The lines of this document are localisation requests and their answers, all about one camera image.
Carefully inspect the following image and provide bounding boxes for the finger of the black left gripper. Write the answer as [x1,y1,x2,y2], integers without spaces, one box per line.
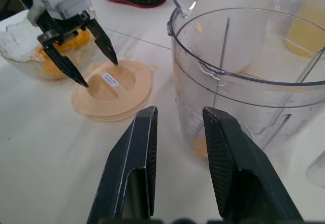
[87,19,119,67]
[40,42,89,88]

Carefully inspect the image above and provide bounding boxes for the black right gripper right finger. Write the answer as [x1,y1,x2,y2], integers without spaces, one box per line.
[202,106,304,222]

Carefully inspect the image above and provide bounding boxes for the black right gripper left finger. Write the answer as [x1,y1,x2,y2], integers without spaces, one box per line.
[86,105,159,222]

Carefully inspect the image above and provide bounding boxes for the orange food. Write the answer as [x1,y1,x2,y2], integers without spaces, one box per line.
[30,29,93,80]

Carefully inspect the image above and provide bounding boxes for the cream round blender lid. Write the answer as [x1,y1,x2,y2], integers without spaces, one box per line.
[71,60,153,122]

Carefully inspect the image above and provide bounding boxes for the clear plastic blender jug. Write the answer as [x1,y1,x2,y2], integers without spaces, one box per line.
[167,0,325,169]

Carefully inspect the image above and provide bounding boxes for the clear glass scalloped bowl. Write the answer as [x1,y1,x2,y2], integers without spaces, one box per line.
[0,10,99,81]

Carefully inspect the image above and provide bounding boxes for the container of orange juice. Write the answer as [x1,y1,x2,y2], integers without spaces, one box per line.
[284,0,325,58]

